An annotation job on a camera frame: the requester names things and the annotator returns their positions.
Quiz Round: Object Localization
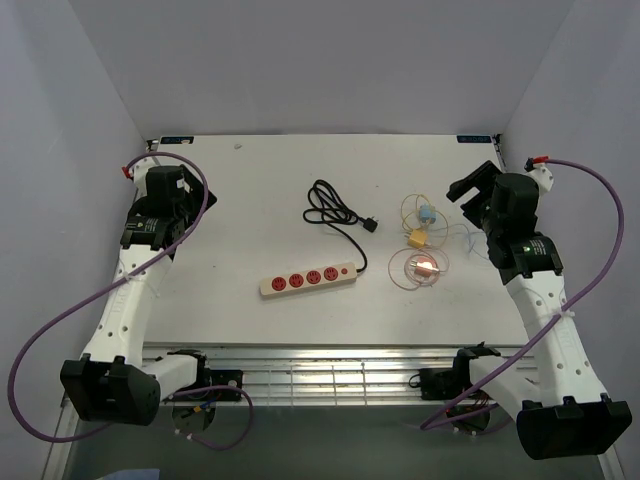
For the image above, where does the black power strip cord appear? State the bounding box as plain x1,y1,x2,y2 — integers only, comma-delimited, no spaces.
302,179,380,275

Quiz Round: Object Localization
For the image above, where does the pink charging cable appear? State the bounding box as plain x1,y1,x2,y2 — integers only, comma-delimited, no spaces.
388,247,450,292

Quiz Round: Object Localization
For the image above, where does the pink charger plug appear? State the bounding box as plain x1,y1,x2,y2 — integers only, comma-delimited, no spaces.
409,256,440,280

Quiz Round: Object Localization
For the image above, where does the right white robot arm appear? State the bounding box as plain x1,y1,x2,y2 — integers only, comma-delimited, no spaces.
447,158,632,460

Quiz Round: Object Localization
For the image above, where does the blue charging cable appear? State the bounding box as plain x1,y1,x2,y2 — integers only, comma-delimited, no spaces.
434,219,494,264

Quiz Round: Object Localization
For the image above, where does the beige red power strip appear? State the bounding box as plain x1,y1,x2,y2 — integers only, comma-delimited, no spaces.
259,262,358,299

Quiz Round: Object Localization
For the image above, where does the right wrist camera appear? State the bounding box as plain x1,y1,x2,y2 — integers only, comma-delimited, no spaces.
525,156,554,196

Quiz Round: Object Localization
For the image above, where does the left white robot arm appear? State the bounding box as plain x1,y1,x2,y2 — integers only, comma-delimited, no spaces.
60,165,216,425

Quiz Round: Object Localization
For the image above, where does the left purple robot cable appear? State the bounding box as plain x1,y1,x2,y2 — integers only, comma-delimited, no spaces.
8,152,255,452

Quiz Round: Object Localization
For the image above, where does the yellow charging cable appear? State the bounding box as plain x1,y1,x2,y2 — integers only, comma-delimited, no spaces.
398,192,449,251

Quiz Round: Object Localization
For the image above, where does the yellow charger plug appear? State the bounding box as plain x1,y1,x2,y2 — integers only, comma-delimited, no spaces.
405,229,429,249

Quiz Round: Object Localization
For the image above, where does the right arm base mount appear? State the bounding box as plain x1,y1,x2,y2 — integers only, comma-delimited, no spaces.
408,368,471,400

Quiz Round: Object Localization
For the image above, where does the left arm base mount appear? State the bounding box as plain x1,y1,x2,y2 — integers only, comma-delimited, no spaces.
172,368,244,403

